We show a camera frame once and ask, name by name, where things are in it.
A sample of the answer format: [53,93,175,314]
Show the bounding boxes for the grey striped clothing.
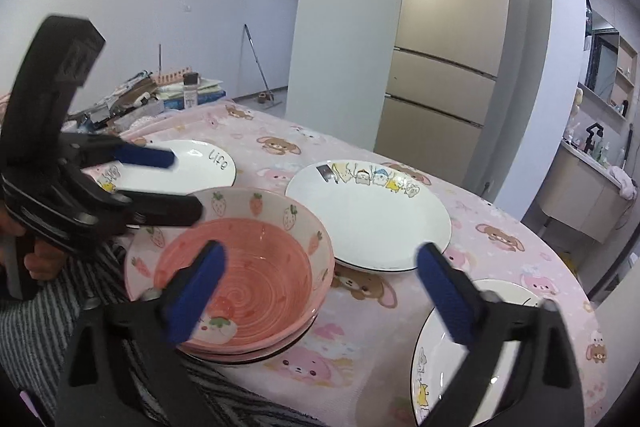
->
[0,234,321,427]

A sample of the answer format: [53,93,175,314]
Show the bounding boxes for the white cartoon print plate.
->
[411,278,548,427]
[82,139,237,228]
[285,159,452,274]

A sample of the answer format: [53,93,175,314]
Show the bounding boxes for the pink carrot print bowl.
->
[177,287,323,357]
[124,187,335,348]

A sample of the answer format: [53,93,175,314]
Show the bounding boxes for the pink cartoon printed tablecloth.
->
[75,99,608,427]

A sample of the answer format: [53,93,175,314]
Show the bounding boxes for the leaning metal-handled mop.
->
[243,24,289,108]

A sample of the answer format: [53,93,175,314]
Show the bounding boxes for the pale plush figurine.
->
[571,88,586,140]

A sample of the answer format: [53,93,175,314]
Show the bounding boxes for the bathroom mirror cabinet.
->
[584,0,639,120]

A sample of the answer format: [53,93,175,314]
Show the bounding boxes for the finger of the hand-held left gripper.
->
[61,131,178,171]
[80,187,204,230]

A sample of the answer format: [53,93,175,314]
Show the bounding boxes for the pile of assorted packets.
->
[67,69,166,135]

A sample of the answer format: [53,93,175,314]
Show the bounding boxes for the row of toiletry bottles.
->
[597,142,628,168]

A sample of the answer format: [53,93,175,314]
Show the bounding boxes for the black bathroom faucet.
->
[584,123,605,154]

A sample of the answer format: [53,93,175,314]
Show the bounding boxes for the black-capped spice jar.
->
[182,73,200,109]

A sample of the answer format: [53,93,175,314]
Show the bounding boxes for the white pink towel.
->
[607,166,638,200]

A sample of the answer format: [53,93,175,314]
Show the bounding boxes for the pink toothed rack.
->
[157,68,194,84]

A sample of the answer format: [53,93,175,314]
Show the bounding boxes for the blue white carton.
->
[155,79,227,110]

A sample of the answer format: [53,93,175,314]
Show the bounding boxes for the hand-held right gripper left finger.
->
[55,241,227,427]

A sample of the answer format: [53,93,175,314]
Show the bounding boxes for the beige bathroom vanity cabinet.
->
[541,139,637,244]

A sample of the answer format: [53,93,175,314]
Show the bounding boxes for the person's left hand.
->
[22,239,68,283]

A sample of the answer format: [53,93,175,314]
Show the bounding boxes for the gold three-door fridge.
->
[375,0,512,180]

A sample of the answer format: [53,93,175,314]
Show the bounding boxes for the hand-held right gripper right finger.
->
[416,243,586,427]

